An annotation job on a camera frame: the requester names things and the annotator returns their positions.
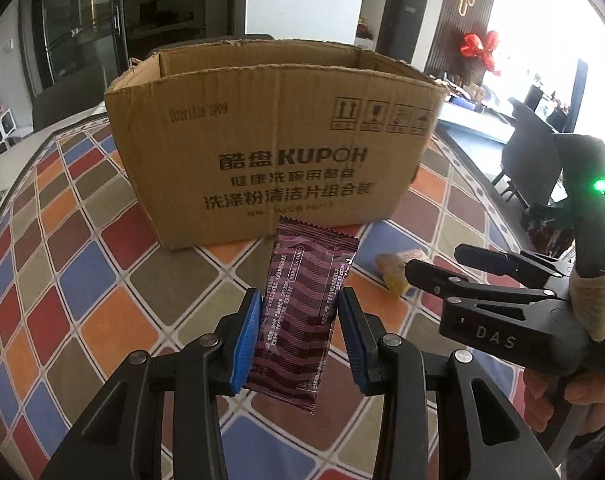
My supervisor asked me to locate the glass door cabinet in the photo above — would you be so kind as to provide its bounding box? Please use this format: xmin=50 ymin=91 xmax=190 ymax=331
xmin=20 ymin=0 xmax=248 ymax=103

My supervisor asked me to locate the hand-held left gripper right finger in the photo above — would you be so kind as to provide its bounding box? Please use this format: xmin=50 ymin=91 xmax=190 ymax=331
xmin=338 ymin=287 xmax=560 ymax=480

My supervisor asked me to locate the brown striped snack packet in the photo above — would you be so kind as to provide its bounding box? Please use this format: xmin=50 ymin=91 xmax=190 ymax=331
xmin=245 ymin=216 xmax=360 ymax=413

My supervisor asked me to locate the red bow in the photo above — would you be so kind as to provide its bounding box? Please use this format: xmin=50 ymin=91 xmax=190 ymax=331
xmin=459 ymin=30 xmax=500 ymax=73

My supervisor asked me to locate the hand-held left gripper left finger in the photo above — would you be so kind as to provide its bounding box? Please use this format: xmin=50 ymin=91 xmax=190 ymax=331
xmin=40 ymin=287 xmax=263 ymax=480

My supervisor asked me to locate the black chair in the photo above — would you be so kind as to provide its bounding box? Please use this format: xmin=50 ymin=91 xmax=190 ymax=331
xmin=499 ymin=100 xmax=565 ymax=207

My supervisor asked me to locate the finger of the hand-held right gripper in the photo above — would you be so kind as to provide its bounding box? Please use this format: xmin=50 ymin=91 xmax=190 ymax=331
xmin=405 ymin=259 xmax=568 ymax=307
xmin=455 ymin=243 xmax=573 ymax=291

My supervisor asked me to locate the dark slatted wall panel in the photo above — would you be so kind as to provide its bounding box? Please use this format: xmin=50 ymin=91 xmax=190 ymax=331
xmin=426 ymin=0 xmax=500 ymax=78

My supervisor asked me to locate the dark green cloth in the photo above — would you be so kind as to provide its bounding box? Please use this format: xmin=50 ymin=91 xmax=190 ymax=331
xmin=525 ymin=201 xmax=575 ymax=228

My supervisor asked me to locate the brown cardboard box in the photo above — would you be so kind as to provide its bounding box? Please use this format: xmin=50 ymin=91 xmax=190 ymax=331
xmin=105 ymin=36 xmax=449 ymax=251

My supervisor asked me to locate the person's right hand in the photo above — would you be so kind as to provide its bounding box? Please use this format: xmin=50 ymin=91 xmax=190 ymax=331
xmin=523 ymin=367 xmax=605 ymax=437

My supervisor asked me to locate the dark grey chair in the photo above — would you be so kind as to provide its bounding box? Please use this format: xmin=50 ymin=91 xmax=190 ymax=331
xmin=32 ymin=65 xmax=108 ymax=132

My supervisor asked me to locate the yellow-beige snack packet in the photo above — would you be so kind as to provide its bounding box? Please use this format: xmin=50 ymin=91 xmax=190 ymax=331
xmin=376 ymin=250 xmax=430 ymax=296

